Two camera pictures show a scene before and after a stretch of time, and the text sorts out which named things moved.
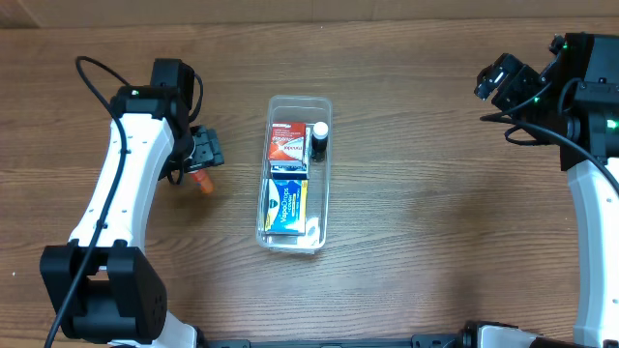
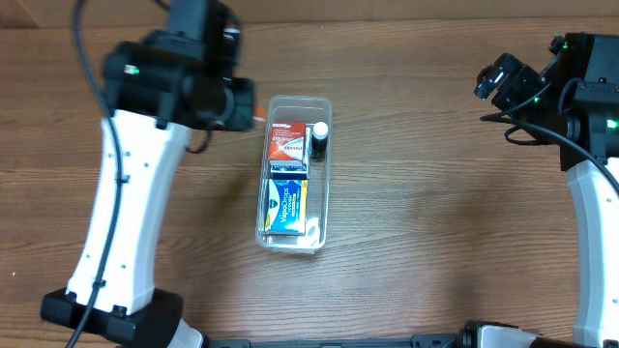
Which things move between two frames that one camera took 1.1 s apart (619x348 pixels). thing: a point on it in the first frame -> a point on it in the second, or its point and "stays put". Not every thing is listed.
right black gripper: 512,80 stays put
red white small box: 287,141 stays put
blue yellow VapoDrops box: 286,202 stays put
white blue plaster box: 292,169 stays put
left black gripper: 208,152 -> 243,103
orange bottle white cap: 202,179 -> 260,112
